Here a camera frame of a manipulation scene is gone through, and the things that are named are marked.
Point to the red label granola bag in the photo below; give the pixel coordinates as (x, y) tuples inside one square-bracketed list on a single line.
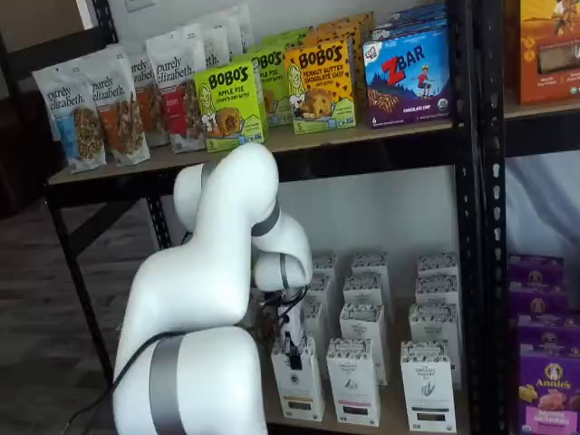
[(181, 90)]

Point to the yellow Bobo's peanut butter box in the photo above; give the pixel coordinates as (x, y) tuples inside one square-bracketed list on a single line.
[(344, 34), (358, 20), (319, 86)]

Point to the orange snack box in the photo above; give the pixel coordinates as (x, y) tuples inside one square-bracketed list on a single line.
[(548, 45)]

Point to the white granola bag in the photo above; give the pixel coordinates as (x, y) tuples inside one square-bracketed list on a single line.
[(240, 27), (216, 45)]

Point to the dark brown furniture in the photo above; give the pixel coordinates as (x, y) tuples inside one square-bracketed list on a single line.
[(22, 158)]

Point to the orange label granola bag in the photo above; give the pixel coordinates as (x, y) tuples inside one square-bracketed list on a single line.
[(149, 104), (122, 113)]

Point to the purple Annie's snack box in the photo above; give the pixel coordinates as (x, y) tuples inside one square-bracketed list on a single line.
[(539, 301), (550, 399), (534, 269), (550, 333)]

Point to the white box pink strip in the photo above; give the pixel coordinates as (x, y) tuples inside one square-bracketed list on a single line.
[(362, 321), (364, 290), (353, 385), (369, 265)]

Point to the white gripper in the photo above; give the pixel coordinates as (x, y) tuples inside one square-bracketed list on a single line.
[(294, 321)]

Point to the green Bobo's apple pie box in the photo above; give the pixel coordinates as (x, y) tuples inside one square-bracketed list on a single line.
[(272, 77), (281, 38), (231, 104)]

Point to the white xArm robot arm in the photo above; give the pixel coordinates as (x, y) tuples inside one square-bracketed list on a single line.
[(204, 272)]

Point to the white wall plate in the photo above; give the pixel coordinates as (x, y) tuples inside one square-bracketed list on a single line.
[(140, 4)]

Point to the blue ZBar box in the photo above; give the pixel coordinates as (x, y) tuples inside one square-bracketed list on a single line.
[(408, 81), (417, 11), (408, 28)]

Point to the black metal shelving rack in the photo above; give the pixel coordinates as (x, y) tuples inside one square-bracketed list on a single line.
[(488, 136), (362, 149)]

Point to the white box yellow strip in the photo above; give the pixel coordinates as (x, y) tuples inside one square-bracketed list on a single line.
[(315, 317), (299, 394), (325, 265), (319, 285)]

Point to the blue label granola bag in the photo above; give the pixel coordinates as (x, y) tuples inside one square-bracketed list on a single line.
[(68, 113)]

